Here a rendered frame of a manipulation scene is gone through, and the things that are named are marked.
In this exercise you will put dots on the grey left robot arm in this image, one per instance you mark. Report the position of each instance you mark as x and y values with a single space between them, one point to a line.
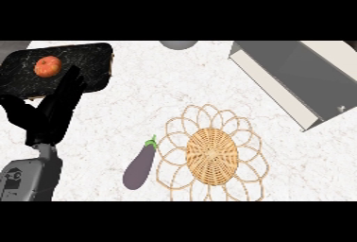
28 178

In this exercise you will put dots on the black marble cutting board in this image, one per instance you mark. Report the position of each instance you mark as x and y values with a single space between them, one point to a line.
89 64

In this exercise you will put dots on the dark grey appliance corner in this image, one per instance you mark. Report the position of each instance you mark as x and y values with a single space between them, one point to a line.
12 47

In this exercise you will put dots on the purple eggplant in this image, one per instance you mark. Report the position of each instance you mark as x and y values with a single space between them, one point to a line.
139 167

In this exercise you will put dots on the orange red tomato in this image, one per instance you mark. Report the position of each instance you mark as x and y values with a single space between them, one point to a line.
47 66

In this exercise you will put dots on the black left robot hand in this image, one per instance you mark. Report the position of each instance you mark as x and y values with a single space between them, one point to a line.
50 113

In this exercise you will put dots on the grey and cream tiered shelf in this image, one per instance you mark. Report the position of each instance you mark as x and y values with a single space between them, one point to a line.
297 78

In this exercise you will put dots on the woven wicker flower placemat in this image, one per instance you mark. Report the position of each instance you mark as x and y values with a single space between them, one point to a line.
211 156

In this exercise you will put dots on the grey round object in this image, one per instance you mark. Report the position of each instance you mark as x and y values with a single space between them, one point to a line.
179 44

